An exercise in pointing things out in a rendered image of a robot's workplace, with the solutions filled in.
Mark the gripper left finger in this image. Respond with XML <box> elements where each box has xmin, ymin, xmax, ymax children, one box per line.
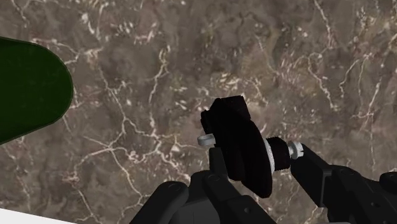
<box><xmin>129</xmin><ymin>146</ymin><xmax>277</xmax><ymax>224</ymax></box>

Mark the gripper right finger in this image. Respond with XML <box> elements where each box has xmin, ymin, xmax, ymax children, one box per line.
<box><xmin>289</xmin><ymin>144</ymin><xmax>397</xmax><ymax>224</ymax></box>

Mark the black disc tool with white fittings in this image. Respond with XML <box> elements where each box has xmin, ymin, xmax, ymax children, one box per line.
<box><xmin>197</xmin><ymin>95</ymin><xmax>303</xmax><ymax>199</ymax></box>

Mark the dark green rounded object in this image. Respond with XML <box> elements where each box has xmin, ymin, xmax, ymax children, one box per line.
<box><xmin>0</xmin><ymin>36</ymin><xmax>74</xmax><ymax>146</ymax></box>

